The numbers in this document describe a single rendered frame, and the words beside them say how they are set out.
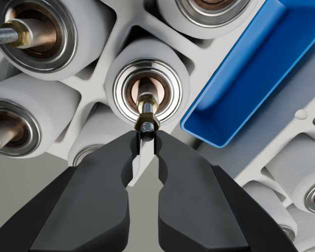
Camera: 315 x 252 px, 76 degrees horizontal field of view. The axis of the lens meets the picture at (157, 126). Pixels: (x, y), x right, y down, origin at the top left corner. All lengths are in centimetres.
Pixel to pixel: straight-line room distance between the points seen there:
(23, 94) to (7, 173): 48
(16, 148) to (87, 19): 17
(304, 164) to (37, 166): 62
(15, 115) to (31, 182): 47
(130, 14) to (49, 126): 17
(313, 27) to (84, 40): 36
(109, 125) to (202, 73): 15
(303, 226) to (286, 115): 22
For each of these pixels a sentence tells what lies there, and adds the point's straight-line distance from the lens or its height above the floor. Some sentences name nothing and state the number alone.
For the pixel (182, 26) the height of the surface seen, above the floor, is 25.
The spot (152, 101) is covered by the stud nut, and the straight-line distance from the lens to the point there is 18.
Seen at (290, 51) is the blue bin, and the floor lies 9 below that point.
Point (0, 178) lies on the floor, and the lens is 76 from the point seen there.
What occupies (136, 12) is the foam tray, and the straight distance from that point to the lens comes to 28.
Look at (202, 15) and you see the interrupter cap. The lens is 21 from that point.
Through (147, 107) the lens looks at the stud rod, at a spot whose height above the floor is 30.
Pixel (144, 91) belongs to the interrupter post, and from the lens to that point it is 19.
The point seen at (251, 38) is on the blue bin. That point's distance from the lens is 50.
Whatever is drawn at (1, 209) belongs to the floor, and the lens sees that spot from 86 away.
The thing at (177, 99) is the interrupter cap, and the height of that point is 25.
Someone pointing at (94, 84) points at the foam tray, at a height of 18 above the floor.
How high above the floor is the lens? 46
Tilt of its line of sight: 62 degrees down
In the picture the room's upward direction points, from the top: 176 degrees clockwise
